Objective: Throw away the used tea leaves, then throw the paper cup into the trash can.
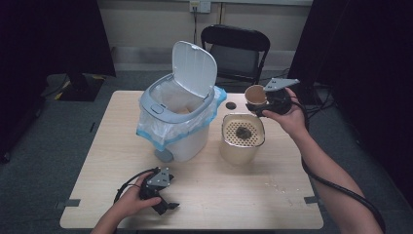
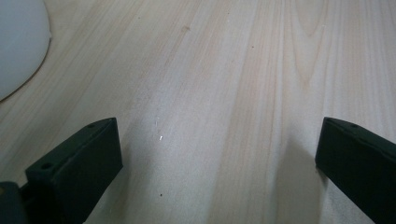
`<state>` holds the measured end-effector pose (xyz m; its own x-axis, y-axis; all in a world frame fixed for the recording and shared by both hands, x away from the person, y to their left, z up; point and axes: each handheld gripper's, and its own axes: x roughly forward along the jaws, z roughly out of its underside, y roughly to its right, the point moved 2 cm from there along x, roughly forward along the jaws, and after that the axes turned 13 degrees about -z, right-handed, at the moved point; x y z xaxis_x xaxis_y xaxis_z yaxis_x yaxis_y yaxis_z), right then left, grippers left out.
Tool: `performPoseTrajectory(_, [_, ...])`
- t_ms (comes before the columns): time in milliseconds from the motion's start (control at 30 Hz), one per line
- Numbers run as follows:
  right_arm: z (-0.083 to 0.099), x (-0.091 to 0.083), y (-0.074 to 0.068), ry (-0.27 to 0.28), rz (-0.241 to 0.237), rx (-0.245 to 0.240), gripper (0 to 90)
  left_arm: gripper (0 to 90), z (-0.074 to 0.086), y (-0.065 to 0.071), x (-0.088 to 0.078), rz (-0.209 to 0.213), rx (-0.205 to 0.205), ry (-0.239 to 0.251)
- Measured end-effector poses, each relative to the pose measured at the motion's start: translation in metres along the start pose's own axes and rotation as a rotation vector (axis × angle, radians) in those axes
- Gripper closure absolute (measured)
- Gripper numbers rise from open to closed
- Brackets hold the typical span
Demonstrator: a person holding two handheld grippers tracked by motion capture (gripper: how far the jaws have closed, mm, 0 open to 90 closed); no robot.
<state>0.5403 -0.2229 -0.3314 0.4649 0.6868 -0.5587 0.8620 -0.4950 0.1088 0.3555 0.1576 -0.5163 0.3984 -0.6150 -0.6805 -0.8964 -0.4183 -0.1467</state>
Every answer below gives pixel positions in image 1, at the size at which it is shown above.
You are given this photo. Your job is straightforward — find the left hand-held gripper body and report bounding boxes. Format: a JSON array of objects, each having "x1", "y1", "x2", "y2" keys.
[{"x1": 139, "y1": 167, "x2": 171, "y2": 200}]

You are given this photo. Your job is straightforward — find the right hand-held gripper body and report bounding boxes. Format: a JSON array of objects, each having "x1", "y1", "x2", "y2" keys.
[{"x1": 263, "y1": 77, "x2": 301, "y2": 116}]

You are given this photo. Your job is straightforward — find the brown paper cup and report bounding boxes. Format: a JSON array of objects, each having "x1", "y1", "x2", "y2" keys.
[{"x1": 244, "y1": 84, "x2": 268, "y2": 107}]

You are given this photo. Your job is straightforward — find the dark tea dregs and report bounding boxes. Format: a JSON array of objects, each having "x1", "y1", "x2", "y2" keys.
[{"x1": 235, "y1": 126, "x2": 253, "y2": 141}]

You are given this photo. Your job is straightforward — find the white trash can grey lid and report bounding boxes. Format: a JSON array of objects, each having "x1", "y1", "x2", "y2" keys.
[{"x1": 139, "y1": 40, "x2": 219, "y2": 164}]

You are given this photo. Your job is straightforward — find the beige strainer container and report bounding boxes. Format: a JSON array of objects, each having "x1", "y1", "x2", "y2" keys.
[{"x1": 219, "y1": 112, "x2": 266, "y2": 166}]

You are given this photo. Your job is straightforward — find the person's left hand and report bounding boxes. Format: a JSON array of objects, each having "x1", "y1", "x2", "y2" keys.
[{"x1": 114, "y1": 172, "x2": 163, "y2": 219}]

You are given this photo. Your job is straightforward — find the person's right hand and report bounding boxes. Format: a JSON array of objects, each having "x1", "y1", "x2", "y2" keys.
[{"x1": 261, "y1": 87, "x2": 310, "y2": 141}]

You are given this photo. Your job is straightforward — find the clear blue-edged trash bag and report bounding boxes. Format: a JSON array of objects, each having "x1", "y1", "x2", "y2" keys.
[{"x1": 135, "y1": 79, "x2": 228, "y2": 152}]

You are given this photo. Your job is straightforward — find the black folding chair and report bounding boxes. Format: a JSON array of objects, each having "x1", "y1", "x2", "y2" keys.
[{"x1": 200, "y1": 23, "x2": 272, "y2": 94}]

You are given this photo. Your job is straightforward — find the spilled droplets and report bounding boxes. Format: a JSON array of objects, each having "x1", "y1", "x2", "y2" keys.
[{"x1": 264, "y1": 180, "x2": 302, "y2": 197}]

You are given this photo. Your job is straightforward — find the black curtain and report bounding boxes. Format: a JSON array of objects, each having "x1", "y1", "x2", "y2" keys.
[
  {"x1": 286, "y1": 0, "x2": 413, "y2": 209},
  {"x1": 0, "y1": 0, "x2": 117, "y2": 164}
]

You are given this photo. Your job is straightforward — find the grey tape strip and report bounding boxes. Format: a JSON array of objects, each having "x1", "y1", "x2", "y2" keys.
[
  {"x1": 55, "y1": 198, "x2": 82, "y2": 210},
  {"x1": 303, "y1": 195, "x2": 323, "y2": 207}
]

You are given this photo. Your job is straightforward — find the black stand base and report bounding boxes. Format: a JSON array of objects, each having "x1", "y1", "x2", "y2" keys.
[{"x1": 57, "y1": 72, "x2": 105, "y2": 102}]

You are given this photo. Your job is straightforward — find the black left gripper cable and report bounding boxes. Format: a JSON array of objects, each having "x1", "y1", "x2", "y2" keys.
[{"x1": 113, "y1": 167, "x2": 161, "y2": 205}]

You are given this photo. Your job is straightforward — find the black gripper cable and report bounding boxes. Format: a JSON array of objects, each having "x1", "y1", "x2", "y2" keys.
[
  {"x1": 291, "y1": 99, "x2": 388, "y2": 234},
  {"x1": 113, "y1": 167, "x2": 161, "y2": 205}
]

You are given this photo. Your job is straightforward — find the black floor cables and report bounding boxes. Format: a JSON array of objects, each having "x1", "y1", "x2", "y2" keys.
[{"x1": 301, "y1": 82, "x2": 336, "y2": 135}]

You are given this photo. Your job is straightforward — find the black wall socket cable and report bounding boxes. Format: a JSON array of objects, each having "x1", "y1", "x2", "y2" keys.
[{"x1": 192, "y1": 6, "x2": 200, "y2": 46}]

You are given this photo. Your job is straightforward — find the white wall socket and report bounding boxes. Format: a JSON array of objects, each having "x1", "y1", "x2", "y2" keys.
[{"x1": 189, "y1": 0, "x2": 212, "y2": 15}]

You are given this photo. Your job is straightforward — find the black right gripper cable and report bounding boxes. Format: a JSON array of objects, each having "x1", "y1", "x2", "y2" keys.
[{"x1": 291, "y1": 99, "x2": 388, "y2": 234}]

